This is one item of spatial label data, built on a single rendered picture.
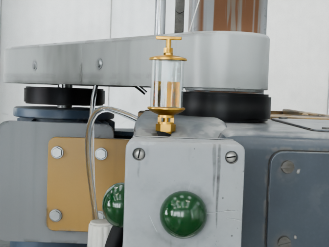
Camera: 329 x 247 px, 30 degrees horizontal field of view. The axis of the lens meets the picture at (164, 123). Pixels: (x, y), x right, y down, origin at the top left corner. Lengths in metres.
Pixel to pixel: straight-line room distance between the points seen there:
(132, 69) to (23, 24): 5.15
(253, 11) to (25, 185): 0.42
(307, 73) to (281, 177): 5.31
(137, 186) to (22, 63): 0.49
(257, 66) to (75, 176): 0.35
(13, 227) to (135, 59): 0.33
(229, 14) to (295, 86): 4.80
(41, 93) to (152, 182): 0.51
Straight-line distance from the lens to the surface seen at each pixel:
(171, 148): 0.38
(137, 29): 5.63
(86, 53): 0.71
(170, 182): 0.39
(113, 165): 0.82
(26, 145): 0.84
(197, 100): 0.55
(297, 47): 5.74
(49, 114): 0.86
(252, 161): 0.44
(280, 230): 0.45
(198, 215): 0.38
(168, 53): 0.46
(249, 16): 0.94
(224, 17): 0.94
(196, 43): 0.56
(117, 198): 0.40
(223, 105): 0.55
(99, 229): 0.66
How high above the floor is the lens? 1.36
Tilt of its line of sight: 3 degrees down
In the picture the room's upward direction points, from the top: 2 degrees clockwise
